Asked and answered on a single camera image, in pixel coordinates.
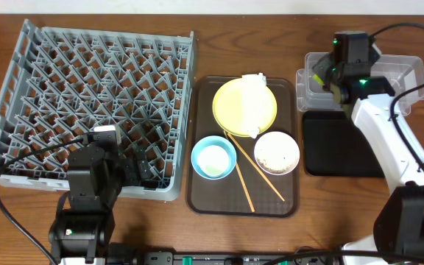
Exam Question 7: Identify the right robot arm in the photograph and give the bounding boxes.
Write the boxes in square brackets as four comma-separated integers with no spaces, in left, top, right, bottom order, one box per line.
[312,31,424,264]

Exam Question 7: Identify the white paper cup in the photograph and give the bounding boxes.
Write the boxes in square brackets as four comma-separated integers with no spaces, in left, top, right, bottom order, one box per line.
[197,145,229,178]

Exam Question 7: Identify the blue bowl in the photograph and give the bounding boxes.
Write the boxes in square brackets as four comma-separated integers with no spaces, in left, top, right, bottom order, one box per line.
[191,135,237,180]

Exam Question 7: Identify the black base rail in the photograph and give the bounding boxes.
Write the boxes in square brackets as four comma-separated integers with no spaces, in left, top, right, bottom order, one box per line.
[105,250,345,265]

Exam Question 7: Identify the clear plastic bin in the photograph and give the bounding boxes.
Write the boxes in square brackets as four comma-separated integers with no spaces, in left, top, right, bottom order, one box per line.
[295,52,424,116]

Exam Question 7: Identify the rice leftovers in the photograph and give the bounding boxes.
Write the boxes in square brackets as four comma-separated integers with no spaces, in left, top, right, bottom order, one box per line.
[255,147,298,175]

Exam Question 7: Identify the yellow plate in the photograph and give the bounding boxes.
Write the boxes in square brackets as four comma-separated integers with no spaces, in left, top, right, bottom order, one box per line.
[212,76,278,138]

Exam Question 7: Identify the wooden chopstick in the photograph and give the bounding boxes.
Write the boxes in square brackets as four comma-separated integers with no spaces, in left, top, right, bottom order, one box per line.
[223,130,255,213]
[225,132,285,202]

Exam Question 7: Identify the left wooden chopstick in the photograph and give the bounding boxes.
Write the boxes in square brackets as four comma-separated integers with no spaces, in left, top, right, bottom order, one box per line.
[223,130,255,213]

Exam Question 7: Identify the brown serving tray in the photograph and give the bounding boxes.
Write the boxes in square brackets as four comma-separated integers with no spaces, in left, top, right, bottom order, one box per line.
[186,77,300,218]

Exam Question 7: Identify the green snack wrapper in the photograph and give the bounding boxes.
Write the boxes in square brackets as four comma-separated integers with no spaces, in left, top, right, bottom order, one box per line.
[312,74,324,86]

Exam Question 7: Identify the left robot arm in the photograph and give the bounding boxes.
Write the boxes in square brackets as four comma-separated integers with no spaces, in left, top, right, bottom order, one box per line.
[49,144,148,264]

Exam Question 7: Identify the grey dishwasher rack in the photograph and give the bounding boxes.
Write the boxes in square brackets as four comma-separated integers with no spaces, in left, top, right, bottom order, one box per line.
[0,21,197,201]

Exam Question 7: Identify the right wooden chopstick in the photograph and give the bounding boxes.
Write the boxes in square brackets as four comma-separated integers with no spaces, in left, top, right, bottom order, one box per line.
[225,132,285,202]

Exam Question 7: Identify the white napkin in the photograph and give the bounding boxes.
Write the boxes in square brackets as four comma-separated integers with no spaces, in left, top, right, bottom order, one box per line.
[242,73,267,138]

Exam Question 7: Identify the black waste tray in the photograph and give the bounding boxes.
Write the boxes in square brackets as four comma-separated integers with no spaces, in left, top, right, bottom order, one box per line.
[302,110,384,178]

